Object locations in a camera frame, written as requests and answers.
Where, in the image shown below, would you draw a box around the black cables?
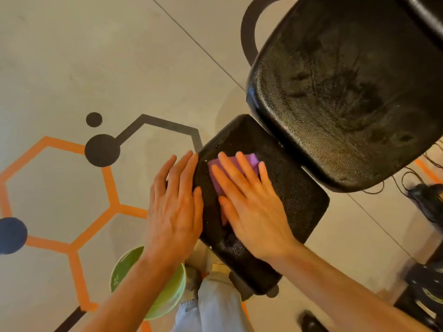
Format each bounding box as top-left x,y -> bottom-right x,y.
362,140 -> 443,204

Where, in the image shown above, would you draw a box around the black bench foot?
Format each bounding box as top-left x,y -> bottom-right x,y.
298,309 -> 330,332

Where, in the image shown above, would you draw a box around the black equipment stand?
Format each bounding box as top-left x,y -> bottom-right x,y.
394,240 -> 443,332

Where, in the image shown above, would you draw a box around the person's right hand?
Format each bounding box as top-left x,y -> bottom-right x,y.
210,151 -> 302,262

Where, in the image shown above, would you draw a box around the person's left hand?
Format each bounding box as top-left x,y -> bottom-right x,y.
144,150 -> 205,266

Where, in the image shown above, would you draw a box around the large black bench pad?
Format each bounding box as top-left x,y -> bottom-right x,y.
246,0 -> 443,193

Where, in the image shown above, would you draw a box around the person's right forearm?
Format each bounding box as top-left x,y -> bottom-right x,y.
268,240 -> 424,332

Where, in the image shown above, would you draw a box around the black frame bar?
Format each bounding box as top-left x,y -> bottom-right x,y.
398,0 -> 443,50

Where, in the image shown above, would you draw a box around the black device with cables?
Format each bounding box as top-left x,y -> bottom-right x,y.
408,183 -> 443,234

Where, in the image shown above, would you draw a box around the purple cleaning cloth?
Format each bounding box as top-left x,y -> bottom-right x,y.
208,153 -> 261,198

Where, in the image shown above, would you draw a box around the person's beige shoe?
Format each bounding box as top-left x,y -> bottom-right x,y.
207,262 -> 232,278

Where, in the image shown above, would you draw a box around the green bucket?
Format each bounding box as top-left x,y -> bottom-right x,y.
110,246 -> 187,321

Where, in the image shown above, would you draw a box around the person's grey shoe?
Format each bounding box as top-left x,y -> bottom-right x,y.
184,265 -> 204,303

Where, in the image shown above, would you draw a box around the small black bench pad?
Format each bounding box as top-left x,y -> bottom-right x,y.
192,114 -> 330,296

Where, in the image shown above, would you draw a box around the person's light blue trousers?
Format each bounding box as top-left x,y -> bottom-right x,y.
172,271 -> 255,332

